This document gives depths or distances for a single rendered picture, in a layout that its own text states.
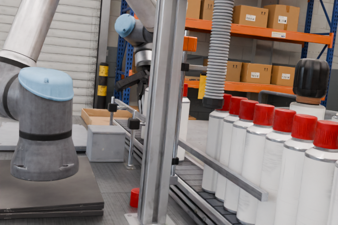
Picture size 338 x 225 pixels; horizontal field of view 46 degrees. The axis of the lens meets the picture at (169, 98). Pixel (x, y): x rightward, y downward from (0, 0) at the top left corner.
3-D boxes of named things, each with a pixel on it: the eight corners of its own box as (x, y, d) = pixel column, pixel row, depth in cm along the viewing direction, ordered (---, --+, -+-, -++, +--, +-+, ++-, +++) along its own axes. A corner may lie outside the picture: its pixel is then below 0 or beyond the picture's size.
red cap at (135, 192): (126, 204, 85) (127, 189, 85) (138, 201, 88) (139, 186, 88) (137, 209, 83) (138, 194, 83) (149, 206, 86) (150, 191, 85)
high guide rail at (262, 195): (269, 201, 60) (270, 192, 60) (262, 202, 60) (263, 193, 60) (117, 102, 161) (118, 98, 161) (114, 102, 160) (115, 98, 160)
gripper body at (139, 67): (165, 93, 137) (162, 62, 141) (141, 92, 134) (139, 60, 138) (158, 102, 143) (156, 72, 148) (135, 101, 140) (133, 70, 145)
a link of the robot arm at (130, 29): (144, 12, 131) (158, 28, 140) (116, 11, 136) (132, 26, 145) (137, 34, 129) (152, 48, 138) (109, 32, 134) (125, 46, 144)
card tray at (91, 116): (152, 131, 169) (153, 121, 169) (90, 129, 161) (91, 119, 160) (134, 118, 197) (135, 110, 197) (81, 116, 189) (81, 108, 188)
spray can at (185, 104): (187, 162, 105) (194, 84, 102) (168, 162, 103) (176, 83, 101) (179, 157, 109) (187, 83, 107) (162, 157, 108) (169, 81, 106)
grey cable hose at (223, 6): (227, 110, 64) (242, -25, 61) (207, 109, 62) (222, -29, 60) (217, 106, 67) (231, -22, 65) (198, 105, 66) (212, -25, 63)
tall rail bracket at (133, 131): (151, 168, 114) (156, 111, 112) (125, 168, 111) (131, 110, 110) (147, 165, 117) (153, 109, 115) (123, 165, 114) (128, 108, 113)
